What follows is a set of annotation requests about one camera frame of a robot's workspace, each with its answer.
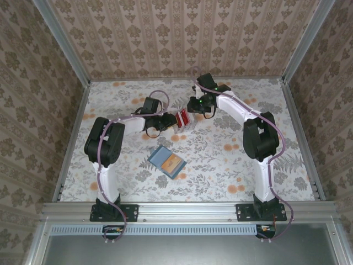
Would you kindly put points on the red card pack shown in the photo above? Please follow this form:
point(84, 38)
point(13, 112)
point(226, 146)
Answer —
point(180, 120)
point(191, 128)

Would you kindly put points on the blue card holder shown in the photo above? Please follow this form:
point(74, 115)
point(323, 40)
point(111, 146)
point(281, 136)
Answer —
point(158, 157)

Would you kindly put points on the orange credit card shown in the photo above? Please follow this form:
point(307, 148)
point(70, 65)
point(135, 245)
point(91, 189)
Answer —
point(171, 163)

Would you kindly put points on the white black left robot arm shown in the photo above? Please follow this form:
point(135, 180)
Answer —
point(107, 182)

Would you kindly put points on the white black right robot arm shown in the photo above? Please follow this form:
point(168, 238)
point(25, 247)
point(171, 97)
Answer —
point(234, 106)

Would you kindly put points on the red credit card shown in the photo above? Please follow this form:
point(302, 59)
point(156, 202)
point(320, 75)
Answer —
point(187, 116)

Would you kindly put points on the black wiring board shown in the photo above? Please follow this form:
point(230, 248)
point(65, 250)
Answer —
point(113, 230)
point(266, 229)

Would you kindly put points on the grey metal sheet panel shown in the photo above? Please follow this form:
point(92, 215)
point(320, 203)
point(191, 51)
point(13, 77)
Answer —
point(187, 251)

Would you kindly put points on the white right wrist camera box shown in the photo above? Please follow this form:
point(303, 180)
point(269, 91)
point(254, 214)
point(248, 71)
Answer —
point(197, 92)

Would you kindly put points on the thin aluminium rail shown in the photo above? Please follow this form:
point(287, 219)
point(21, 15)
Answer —
point(248, 80)

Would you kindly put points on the aluminium side rail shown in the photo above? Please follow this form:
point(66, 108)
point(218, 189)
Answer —
point(72, 138)
point(302, 138)

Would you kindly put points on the wide aluminium frame rail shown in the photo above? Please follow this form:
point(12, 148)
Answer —
point(187, 211)

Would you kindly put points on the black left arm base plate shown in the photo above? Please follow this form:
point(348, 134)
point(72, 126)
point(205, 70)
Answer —
point(132, 212)

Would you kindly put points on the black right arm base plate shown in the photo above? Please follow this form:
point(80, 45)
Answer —
point(242, 212)

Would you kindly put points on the aluminium frame post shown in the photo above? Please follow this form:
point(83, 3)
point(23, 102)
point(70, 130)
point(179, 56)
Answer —
point(62, 41)
point(304, 38)

